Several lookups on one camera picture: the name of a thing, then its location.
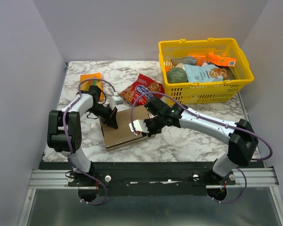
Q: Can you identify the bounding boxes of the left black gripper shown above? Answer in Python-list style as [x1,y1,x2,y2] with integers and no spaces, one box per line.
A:
[88,104,118,129]

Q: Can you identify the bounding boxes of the brown cardboard express box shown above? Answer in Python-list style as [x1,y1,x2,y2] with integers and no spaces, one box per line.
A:
[100,109,156,151]

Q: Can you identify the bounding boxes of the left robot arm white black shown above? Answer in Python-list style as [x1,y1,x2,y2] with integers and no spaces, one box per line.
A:
[47,86,121,186]

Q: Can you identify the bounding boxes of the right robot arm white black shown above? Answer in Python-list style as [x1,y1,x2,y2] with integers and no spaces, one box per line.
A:
[144,97,258,185]

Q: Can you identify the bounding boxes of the small orange box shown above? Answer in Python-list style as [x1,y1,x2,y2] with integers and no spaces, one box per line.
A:
[191,55,207,66]

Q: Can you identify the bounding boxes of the orange carton box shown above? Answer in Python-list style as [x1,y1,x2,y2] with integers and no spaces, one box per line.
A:
[207,53,236,67]

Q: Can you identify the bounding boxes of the red candy bag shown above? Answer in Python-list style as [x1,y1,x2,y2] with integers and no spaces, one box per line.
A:
[119,74,165,104]

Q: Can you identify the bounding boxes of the orange snack packet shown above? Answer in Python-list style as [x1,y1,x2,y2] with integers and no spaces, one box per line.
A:
[80,73,105,101]

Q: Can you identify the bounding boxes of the green round melon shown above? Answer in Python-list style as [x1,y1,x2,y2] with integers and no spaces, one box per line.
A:
[166,67,188,84]

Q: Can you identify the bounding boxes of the yellow plastic basket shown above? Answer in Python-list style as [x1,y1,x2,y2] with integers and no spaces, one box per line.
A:
[158,38,254,105]

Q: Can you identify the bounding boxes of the grey pouch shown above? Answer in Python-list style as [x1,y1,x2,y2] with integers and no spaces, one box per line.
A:
[171,56,197,66]

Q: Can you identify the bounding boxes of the light blue chips bag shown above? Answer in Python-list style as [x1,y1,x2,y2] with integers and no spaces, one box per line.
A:
[184,65,230,83]

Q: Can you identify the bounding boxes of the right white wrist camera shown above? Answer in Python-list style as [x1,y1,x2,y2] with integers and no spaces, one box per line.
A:
[129,120,149,136]

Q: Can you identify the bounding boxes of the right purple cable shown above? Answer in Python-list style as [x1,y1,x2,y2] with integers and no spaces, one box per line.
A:
[130,91,273,204]

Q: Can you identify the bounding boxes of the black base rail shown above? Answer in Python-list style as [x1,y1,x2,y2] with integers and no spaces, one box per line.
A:
[38,162,264,198]

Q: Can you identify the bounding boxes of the aluminium frame profile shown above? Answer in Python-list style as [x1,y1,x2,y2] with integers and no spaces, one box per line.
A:
[18,168,283,226]

